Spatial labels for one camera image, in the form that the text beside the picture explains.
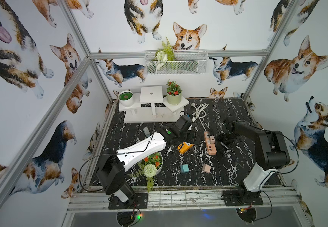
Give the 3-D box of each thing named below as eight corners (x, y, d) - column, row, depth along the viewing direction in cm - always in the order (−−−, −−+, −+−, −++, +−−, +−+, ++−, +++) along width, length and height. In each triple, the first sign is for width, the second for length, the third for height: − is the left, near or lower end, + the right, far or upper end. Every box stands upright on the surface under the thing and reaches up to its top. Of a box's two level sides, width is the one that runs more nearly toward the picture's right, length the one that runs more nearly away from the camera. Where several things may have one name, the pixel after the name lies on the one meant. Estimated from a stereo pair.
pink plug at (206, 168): (200, 170, 86) (201, 168, 84) (202, 164, 88) (203, 162, 86) (208, 174, 84) (209, 173, 82) (210, 168, 87) (211, 166, 85)
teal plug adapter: (180, 172, 85) (180, 170, 83) (180, 165, 88) (180, 164, 86) (188, 172, 85) (189, 170, 83) (188, 165, 88) (188, 164, 86)
